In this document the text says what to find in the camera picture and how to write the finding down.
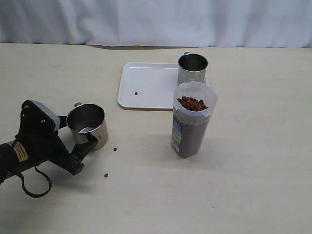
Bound translucent plastic container with label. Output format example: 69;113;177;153
171;81;217;158

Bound white plastic tray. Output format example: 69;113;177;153
117;61;209;112

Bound white curtain backdrop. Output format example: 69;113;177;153
0;0;312;48

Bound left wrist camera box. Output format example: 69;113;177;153
19;100;61;133

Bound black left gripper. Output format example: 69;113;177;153
13;114;98;176

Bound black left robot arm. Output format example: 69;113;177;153
0;115;98;182

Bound steel mug with pellets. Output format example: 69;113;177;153
177;52;209;85

